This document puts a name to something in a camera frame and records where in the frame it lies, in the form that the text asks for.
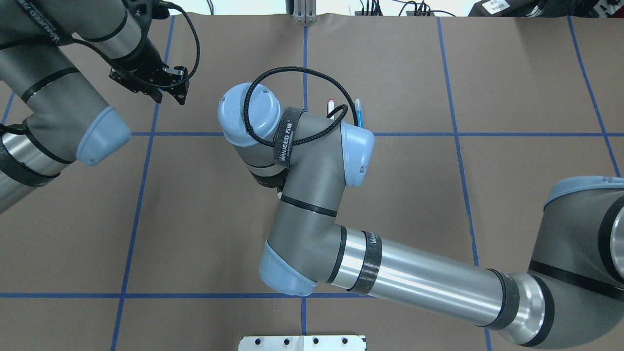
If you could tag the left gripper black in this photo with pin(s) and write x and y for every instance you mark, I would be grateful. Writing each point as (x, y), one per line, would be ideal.
(142, 55)

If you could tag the red capped white marker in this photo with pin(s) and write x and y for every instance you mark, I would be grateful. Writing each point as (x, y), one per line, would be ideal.
(330, 106)

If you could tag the blue marker pen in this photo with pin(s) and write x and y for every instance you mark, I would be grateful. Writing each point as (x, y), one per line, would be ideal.
(359, 113)

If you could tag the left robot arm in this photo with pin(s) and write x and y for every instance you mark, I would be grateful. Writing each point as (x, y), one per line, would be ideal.
(70, 120)

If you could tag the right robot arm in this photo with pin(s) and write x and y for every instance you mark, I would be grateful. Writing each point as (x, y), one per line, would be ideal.
(497, 231)

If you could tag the aluminium frame post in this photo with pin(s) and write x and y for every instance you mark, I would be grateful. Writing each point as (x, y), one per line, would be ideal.
(302, 11)

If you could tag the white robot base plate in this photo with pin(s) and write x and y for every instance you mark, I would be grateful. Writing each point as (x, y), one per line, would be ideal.
(303, 343)

